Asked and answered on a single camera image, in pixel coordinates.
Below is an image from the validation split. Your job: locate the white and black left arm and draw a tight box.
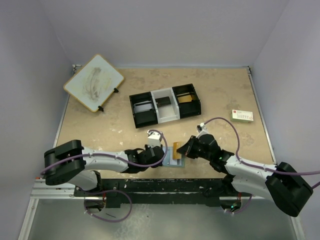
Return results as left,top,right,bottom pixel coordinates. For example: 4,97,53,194
40,139,168,196

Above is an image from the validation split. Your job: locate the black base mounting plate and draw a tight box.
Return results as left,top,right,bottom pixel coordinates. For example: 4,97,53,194
74,178,250,211

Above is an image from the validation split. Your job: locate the silver VIP card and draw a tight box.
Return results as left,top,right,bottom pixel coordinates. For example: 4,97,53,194
133,103,153,113

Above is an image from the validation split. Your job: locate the black bin left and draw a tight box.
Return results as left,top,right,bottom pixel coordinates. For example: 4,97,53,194
129,91,158,129

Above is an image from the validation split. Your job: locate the black bin right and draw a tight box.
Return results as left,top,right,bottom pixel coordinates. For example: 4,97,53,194
172,83,202,119

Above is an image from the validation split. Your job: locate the yellow rimmed whiteboard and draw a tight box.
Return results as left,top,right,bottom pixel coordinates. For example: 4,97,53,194
63,54,125,113

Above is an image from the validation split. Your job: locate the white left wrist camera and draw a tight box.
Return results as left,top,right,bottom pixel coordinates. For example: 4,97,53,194
147,129,162,148

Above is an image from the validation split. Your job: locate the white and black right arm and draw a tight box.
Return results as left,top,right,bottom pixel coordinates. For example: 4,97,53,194
177,134,314,217

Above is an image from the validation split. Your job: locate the green leather card holder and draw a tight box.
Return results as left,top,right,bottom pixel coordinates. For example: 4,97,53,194
161,146,186,169

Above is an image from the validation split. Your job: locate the gold card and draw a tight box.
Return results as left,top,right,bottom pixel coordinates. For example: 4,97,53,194
172,141,182,160
177,95,193,104

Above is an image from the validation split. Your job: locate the card with magnetic stripe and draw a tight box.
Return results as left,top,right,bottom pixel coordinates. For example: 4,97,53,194
169,159,183,166

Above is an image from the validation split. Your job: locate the white middle bin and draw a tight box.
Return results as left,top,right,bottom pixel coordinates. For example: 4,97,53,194
150,87,180,124

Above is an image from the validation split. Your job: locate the black bin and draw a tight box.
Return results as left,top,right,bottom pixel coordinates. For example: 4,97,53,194
172,83,202,119
129,91,158,129

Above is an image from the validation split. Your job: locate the black card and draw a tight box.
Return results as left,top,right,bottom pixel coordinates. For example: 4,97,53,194
155,96,171,108

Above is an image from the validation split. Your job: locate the white card box red logo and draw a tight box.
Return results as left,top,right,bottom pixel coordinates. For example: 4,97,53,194
230,109,254,123

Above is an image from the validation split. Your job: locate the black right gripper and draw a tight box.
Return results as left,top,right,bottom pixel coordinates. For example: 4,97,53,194
177,135,212,161

